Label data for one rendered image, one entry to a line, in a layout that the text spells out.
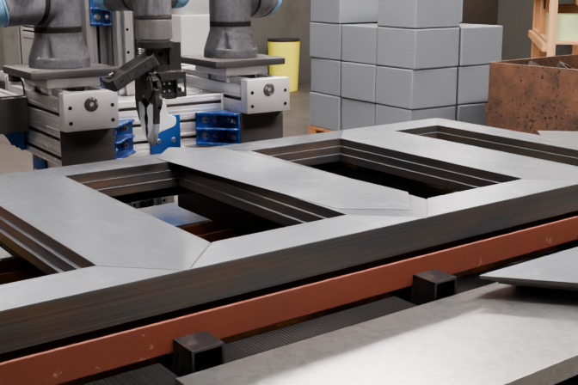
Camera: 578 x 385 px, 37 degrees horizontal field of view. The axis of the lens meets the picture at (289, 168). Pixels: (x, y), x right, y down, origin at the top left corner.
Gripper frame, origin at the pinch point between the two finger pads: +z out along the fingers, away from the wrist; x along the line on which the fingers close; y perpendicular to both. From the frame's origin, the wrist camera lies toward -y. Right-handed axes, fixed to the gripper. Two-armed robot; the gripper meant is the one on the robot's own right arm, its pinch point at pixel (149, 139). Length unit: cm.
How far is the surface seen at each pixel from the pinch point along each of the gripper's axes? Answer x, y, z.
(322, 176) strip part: -27.9, 23.0, 6.4
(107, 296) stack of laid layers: -61, -39, 8
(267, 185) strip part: -27.4, 10.2, 6.3
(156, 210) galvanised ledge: 32.5, 18.3, 24.4
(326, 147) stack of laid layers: 2.7, 49.3, 7.9
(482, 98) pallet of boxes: 244, 388, 47
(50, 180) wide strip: 1.9, -20.9, 5.9
